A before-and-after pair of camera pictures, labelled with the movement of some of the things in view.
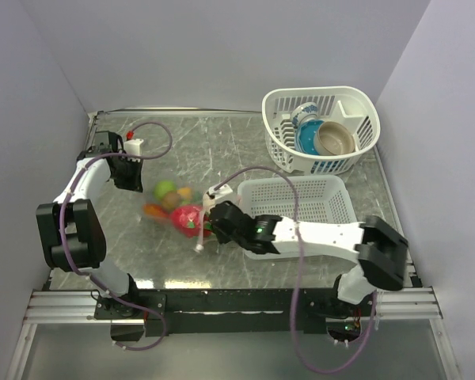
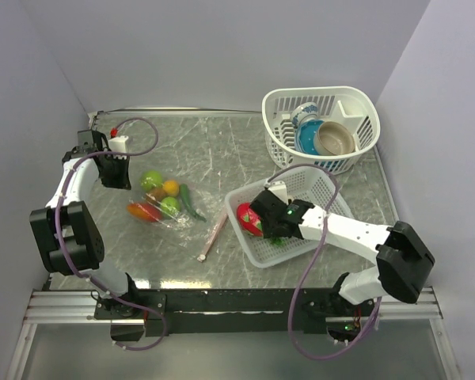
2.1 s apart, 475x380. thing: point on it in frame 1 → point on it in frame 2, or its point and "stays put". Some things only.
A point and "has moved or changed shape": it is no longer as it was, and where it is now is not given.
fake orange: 184,192 → 171,188
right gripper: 221,237 → 267,230
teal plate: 305,136 stays put
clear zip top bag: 184,209 has moved or changed shape
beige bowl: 333,139 stays put
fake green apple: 163,187 → 151,180
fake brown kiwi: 171,201 → 159,194
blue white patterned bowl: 305,112 stays put
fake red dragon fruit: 186,219 has moved or changed shape
